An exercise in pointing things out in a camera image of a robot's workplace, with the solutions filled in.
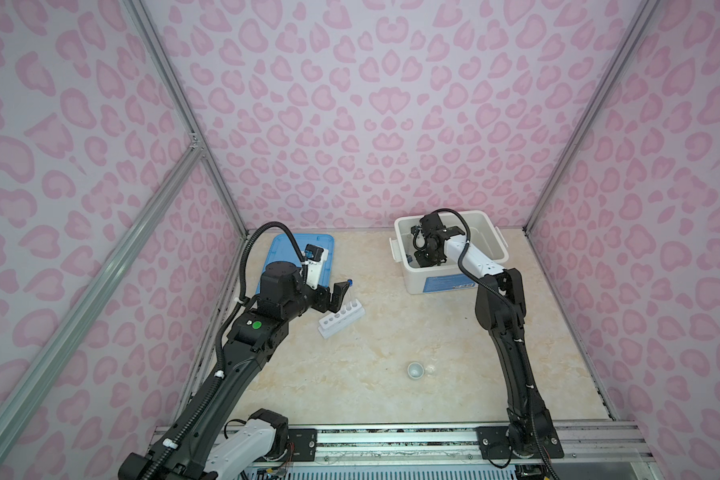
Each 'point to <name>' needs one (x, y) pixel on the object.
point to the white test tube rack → (336, 322)
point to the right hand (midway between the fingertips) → (428, 256)
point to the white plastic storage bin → (487, 250)
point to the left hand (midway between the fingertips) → (332, 272)
